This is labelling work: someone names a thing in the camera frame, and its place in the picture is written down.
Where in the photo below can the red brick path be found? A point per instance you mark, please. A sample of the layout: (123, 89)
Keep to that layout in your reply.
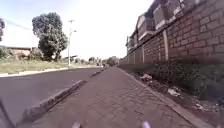
(113, 100)

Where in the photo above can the pale litter piece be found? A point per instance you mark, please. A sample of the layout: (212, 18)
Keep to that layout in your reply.
(146, 77)
(173, 92)

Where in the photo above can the street lamp pole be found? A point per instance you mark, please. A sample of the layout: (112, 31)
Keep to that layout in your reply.
(69, 46)

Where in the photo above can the row of buildings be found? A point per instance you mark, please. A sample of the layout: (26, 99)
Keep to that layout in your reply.
(150, 20)

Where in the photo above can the pale path edging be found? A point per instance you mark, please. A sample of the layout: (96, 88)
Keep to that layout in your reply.
(166, 101)

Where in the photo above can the large dark tree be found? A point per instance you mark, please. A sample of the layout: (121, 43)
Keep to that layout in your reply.
(50, 36)

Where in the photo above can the concrete kerb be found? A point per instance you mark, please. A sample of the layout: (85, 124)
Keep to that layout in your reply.
(50, 101)

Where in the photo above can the weedy verge strip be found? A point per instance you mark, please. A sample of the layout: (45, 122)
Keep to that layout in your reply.
(186, 80)

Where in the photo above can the grey asphalt road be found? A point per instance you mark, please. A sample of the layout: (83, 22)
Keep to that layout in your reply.
(30, 86)

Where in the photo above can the pale pavement strip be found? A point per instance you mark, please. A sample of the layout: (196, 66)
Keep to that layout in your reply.
(26, 72)

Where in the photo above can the grass verge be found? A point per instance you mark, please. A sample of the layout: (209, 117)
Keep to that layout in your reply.
(23, 65)

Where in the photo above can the low building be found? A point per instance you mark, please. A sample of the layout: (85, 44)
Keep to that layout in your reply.
(20, 51)

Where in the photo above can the brick boundary wall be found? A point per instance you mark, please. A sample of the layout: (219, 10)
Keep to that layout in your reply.
(193, 36)

